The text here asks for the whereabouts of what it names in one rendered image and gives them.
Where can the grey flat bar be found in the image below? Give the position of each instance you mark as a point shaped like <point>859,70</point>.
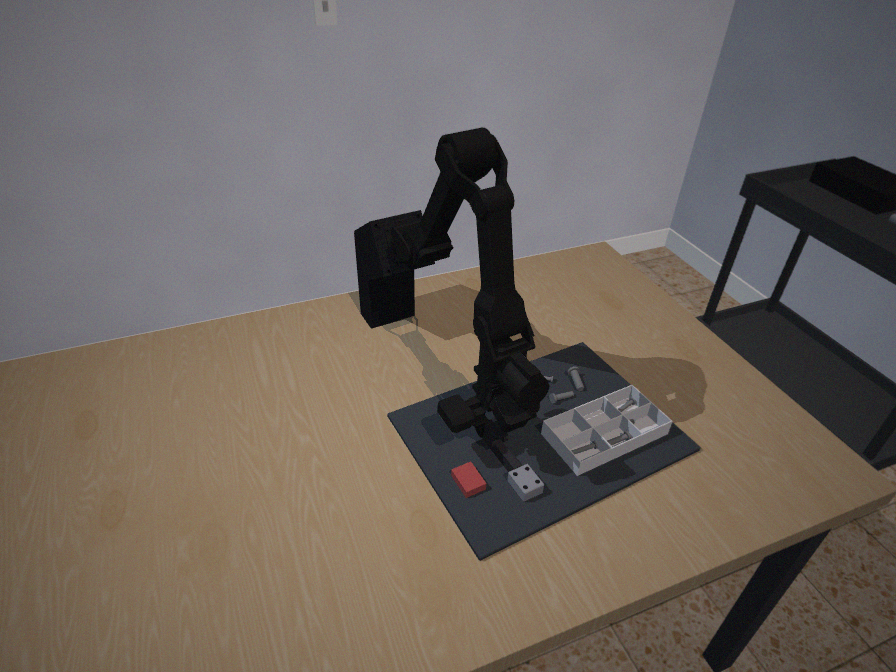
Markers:
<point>505,456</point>

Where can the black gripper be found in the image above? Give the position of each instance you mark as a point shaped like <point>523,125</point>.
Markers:
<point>460,415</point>

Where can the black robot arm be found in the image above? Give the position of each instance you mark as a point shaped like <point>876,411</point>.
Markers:
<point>499,312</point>

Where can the white mounting block with four holes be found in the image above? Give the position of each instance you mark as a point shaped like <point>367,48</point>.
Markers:
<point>525,482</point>

